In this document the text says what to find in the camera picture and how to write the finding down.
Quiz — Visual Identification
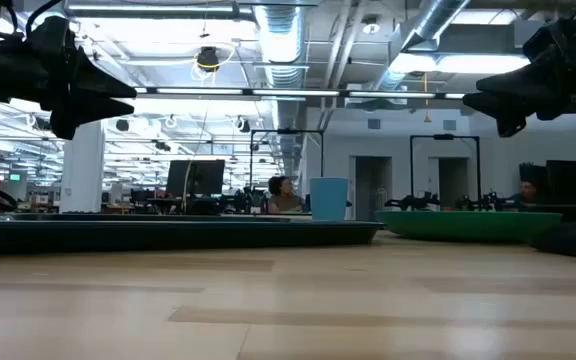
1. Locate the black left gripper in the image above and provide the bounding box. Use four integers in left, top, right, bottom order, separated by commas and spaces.
0, 15, 137, 141

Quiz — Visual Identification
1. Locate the green round plate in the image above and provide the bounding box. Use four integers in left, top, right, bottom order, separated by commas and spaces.
374, 209, 564, 245

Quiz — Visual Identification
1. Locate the blue plastic cup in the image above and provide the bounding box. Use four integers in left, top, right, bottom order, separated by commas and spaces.
309, 176, 350, 222

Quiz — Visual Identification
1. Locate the dark green plastic tray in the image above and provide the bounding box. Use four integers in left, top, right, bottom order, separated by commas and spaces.
0, 213, 385, 257

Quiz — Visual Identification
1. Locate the white pillar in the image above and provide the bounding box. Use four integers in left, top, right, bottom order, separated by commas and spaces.
58, 120, 107, 215

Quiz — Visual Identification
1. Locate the person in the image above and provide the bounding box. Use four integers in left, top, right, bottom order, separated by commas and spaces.
267, 175, 308, 216
509, 179, 540, 211

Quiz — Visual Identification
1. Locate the black computer monitor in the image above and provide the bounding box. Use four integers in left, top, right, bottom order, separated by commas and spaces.
165, 159, 227, 198
545, 159, 576, 206

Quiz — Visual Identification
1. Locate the black ceiling device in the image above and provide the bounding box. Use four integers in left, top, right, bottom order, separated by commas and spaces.
196, 45, 221, 73

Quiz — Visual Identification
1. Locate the black gantry frame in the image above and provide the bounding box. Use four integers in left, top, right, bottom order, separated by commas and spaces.
248, 128, 326, 192
408, 133, 483, 202

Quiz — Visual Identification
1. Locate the silver ventilation duct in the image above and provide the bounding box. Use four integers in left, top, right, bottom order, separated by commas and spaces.
254, 3, 305, 89

